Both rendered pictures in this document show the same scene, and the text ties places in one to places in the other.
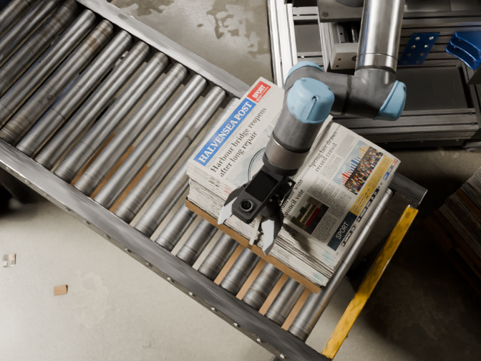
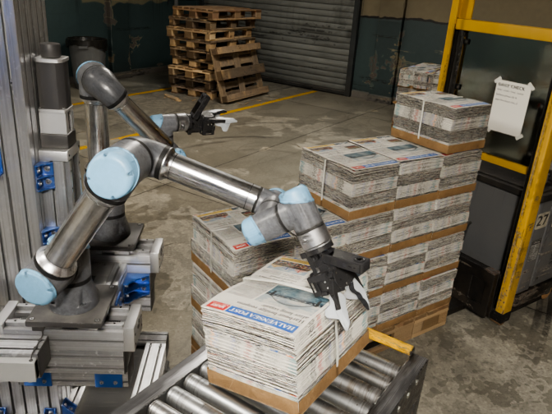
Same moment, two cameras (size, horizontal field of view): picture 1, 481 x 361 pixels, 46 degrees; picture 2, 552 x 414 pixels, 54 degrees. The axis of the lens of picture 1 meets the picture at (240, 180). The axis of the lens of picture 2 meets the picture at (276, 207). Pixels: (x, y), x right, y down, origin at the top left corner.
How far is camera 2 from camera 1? 128 cm
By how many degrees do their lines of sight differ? 68
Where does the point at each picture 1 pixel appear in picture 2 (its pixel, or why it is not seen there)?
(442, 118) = (149, 362)
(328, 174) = (298, 277)
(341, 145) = (271, 273)
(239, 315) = (392, 399)
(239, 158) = (289, 310)
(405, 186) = not seen: hidden behind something
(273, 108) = (236, 298)
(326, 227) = not seen: hidden behind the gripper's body
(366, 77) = (267, 195)
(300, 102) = (304, 191)
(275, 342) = (408, 379)
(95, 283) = not seen: outside the picture
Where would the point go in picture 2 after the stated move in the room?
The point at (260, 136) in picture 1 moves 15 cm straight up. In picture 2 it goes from (266, 303) to (269, 250)
